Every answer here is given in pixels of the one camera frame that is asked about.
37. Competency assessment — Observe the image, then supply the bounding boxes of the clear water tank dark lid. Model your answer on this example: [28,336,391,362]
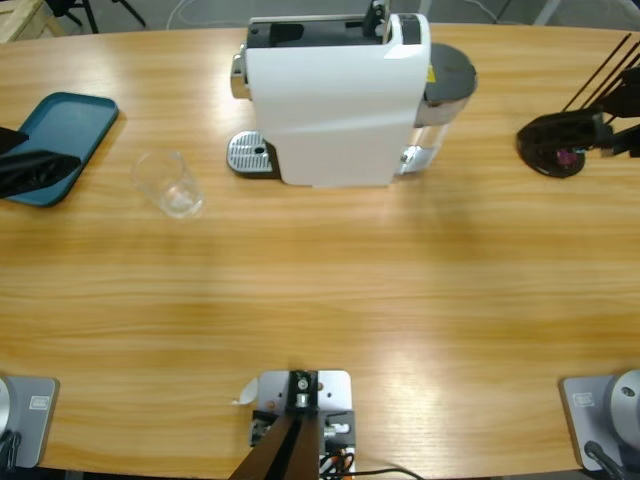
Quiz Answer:
[413,42,479,176]

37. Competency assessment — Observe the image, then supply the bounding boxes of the dark camera post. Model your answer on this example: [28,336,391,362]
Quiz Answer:
[228,369,321,480]

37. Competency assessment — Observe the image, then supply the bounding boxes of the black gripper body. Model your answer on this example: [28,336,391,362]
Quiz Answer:
[592,113,640,159]

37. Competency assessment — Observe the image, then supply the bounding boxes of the black base cable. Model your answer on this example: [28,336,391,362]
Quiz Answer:
[0,430,22,471]
[583,440,629,480]

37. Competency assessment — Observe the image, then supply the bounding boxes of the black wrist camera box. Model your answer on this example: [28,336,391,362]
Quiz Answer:
[599,66,640,122]

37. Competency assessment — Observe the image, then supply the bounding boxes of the black capsule holder with rods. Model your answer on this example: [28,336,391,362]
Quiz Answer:
[515,32,640,177]

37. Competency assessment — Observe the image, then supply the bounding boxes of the clear drinking glass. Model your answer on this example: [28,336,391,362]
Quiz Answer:
[131,149,206,220]

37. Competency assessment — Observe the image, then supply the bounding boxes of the white paper tab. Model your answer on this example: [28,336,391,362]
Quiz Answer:
[230,378,260,406]

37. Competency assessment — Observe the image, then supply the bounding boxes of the metal drip tray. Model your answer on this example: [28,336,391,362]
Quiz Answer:
[227,130,281,180]

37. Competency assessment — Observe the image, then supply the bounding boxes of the teal plastic tray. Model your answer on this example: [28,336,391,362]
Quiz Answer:
[0,91,121,209]

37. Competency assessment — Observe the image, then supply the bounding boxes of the wooden crate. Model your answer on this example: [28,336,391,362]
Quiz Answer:
[0,0,66,44]

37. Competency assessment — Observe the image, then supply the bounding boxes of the white floor cable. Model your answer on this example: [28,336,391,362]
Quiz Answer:
[167,0,231,29]

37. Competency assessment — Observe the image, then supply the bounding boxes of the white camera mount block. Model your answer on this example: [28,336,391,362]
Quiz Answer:
[248,369,357,480]

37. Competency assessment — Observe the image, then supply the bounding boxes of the black tripod legs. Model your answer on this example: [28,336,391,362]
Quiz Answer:
[47,0,147,34]

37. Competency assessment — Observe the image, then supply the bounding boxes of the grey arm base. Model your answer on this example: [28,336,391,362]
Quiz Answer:
[0,375,60,470]
[558,368,640,472]

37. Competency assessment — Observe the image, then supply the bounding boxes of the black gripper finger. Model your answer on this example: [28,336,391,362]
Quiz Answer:
[0,149,83,200]
[0,126,31,156]
[529,130,599,151]
[519,112,599,135]

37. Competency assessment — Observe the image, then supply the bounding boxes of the white capsule coffee machine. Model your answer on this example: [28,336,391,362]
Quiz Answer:
[227,12,434,190]

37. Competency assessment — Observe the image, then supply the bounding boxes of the silver coffee machine lever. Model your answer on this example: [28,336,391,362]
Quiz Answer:
[362,0,392,40]

